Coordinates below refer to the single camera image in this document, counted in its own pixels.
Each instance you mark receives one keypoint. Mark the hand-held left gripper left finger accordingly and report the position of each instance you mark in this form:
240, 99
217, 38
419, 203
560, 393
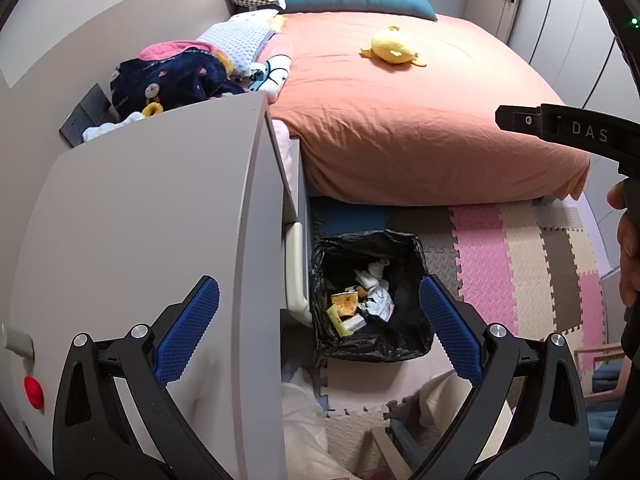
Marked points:
187, 330

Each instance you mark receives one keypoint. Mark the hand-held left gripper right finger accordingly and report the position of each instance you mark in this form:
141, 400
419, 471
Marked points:
450, 330

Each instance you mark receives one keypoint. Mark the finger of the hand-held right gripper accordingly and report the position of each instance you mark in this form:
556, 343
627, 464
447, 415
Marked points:
517, 120

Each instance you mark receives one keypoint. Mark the bin with black bag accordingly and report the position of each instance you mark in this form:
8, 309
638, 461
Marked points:
340, 250

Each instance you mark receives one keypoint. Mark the person's right forearm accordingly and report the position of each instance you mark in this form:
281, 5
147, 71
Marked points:
627, 410

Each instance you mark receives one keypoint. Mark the person's right hand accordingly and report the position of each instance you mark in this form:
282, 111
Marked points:
631, 260

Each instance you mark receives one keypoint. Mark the beige cloth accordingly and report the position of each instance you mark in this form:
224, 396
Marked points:
440, 400

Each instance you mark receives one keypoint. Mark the foam puzzle floor mat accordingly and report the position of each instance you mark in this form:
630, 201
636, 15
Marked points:
500, 270

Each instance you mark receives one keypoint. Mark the bed with orange sheet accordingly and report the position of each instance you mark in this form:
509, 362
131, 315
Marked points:
425, 125

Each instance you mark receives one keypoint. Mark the crumpled white paper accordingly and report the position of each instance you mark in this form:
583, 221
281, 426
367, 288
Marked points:
374, 272

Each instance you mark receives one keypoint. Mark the white wardrobe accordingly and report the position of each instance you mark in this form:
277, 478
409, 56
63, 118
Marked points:
550, 20

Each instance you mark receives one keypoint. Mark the yellow snack wrapper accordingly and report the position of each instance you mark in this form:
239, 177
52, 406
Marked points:
342, 306

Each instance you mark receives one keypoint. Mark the yellow duck plush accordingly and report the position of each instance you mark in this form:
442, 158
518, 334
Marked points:
395, 47

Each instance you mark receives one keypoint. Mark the red heart plush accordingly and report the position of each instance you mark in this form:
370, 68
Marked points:
34, 392

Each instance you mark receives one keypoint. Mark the small white cloth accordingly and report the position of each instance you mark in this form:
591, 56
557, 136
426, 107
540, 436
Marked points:
107, 129

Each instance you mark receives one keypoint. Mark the white printed cloth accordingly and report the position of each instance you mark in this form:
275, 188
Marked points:
275, 69

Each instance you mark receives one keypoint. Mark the navy printed blanket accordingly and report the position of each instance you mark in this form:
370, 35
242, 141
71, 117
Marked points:
170, 82

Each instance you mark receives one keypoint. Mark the pink fleece cloth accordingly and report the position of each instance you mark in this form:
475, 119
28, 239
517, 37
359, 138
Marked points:
165, 50

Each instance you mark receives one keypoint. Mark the light blue knit blanket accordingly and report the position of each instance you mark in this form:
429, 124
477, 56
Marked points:
235, 40

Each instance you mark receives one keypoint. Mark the wooden stool frame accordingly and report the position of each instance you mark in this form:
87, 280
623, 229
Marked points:
597, 352

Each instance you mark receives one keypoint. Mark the dark wall socket panel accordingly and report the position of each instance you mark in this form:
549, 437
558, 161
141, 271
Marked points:
82, 120

